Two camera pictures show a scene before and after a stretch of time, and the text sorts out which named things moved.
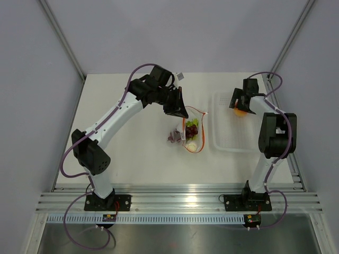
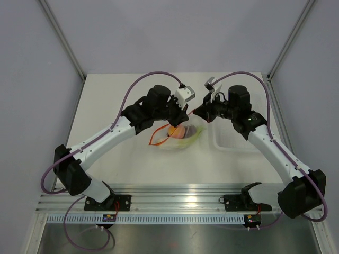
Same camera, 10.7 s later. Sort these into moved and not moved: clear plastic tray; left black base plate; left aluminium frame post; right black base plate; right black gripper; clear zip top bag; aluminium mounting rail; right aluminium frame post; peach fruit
Moved: right black gripper; peach fruit; clear zip top bag
Not moved: left black base plate; right black base plate; aluminium mounting rail; clear plastic tray; right aluminium frame post; left aluminium frame post
